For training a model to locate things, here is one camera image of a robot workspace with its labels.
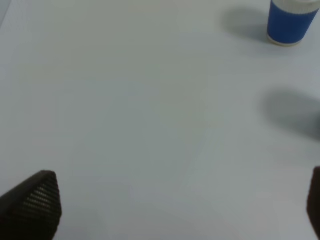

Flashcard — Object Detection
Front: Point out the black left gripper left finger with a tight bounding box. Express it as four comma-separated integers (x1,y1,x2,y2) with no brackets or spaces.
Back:
0,170,62,240

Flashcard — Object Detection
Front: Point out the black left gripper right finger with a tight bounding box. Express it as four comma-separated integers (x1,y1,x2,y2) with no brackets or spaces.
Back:
306,166,320,238

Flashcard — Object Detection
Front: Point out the blue paper cup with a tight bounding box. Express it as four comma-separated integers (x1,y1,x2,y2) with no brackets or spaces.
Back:
267,0,320,46

